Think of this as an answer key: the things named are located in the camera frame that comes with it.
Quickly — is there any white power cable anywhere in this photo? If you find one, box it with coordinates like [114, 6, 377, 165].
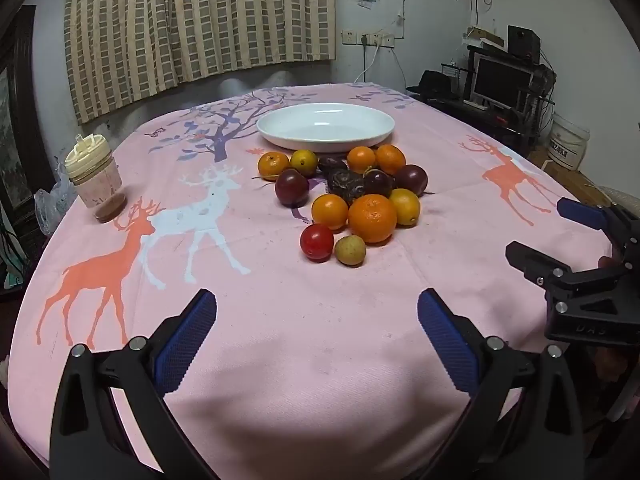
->
[354, 44, 377, 84]
[389, 46, 407, 92]

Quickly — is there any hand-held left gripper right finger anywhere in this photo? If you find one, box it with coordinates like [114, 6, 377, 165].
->
[417, 287, 586, 480]

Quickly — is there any large wrinkled passion fruit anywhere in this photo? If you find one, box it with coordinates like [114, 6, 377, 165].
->
[326, 169, 366, 206]

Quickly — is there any purple passion fruit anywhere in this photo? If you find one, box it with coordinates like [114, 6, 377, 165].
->
[362, 170, 396, 198]
[274, 168, 311, 208]
[393, 164, 429, 196]

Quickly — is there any small pale yellow fruit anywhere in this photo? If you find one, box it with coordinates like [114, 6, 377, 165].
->
[334, 235, 367, 266]

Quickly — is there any striped beige curtain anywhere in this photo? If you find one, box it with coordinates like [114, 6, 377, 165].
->
[64, 0, 181, 126]
[170, 0, 337, 84]

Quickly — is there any black computer rack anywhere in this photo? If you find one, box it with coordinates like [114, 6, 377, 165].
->
[425, 45, 557, 152]

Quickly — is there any beige woven seat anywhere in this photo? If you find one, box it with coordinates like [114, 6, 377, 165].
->
[595, 185, 640, 211]

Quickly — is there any beige lidded drink cup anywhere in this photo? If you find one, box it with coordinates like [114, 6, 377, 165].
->
[64, 134, 127, 223]

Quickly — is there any white plastic bucket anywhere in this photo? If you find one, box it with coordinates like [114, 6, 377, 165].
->
[546, 111, 591, 171]

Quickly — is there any flat cardboard box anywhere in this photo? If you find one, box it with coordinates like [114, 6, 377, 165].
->
[462, 26, 503, 46]

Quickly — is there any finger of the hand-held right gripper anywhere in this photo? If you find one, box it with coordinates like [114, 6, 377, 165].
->
[557, 198, 640, 261]
[505, 241, 640, 313]

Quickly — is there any pink deer-print tablecloth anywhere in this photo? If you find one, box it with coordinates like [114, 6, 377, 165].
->
[7, 82, 618, 480]

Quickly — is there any black speaker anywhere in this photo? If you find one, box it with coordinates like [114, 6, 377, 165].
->
[507, 25, 542, 63]

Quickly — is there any red tomato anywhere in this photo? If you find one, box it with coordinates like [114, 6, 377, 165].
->
[300, 223, 335, 261]

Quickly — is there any white oval plate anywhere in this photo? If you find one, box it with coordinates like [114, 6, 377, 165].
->
[256, 103, 396, 153]

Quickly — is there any clear plastic bag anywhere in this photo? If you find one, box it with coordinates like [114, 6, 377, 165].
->
[34, 175, 78, 236]

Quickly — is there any small orange mandarin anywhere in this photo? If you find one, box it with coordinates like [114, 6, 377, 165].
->
[346, 146, 377, 175]
[311, 193, 349, 231]
[375, 144, 407, 176]

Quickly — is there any person's right hand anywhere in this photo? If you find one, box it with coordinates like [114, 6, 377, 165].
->
[592, 346, 632, 386]

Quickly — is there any computer monitor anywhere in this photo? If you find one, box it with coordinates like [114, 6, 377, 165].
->
[472, 55, 536, 107]

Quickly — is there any large orange mandarin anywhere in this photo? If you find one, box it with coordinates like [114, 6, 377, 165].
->
[348, 193, 398, 244]

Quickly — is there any orange mandarin with green stem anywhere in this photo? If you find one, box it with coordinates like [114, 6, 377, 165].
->
[257, 151, 291, 182]

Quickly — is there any black hat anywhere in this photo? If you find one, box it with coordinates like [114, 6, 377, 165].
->
[406, 70, 459, 101]

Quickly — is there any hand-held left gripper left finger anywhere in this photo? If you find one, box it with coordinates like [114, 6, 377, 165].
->
[49, 288, 221, 480]

